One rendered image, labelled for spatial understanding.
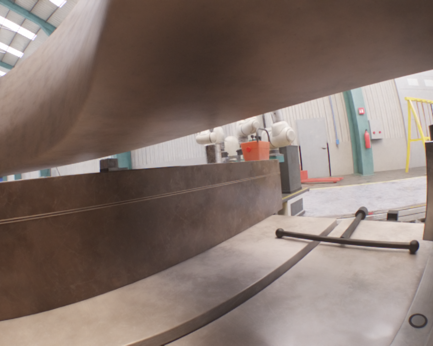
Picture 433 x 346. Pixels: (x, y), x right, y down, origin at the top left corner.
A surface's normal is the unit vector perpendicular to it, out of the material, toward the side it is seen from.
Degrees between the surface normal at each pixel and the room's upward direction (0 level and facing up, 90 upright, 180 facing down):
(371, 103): 90
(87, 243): 90
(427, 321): 0
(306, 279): 0
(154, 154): 90
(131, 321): 0
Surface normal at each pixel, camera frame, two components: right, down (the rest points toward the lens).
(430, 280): -0.10, -0.99
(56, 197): 0.75, -0.06
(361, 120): -0.34, 0.05
